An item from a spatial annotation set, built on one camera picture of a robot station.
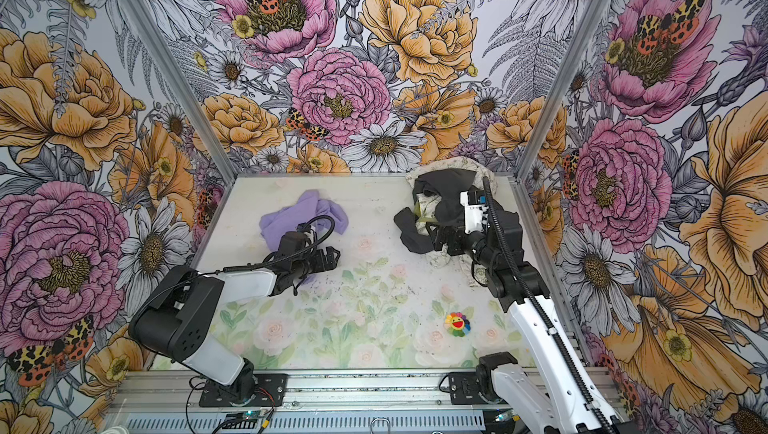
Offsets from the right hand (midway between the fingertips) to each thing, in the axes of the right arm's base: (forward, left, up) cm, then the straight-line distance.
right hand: (441, 232), depth 74 cm
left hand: (+6, +33, -24) cm, 41 cm away
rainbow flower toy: (-14, -5, -24) cm, 28 cm away
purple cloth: (+25, +39, -18) cm, 50 cm away
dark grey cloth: (+34, -9, -19) cm, 40 cm away
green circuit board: (-34, +49, -28) cm, 65 cm away
